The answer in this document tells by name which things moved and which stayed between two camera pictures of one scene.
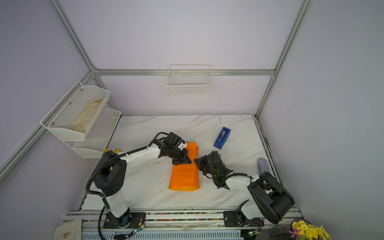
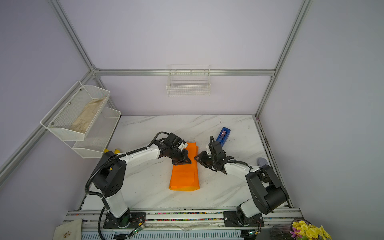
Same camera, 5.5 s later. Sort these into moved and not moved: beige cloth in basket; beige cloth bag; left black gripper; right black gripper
Moved: right black gripper
Not moved: left black gripper; beige cloth bag; beige cloth in basket
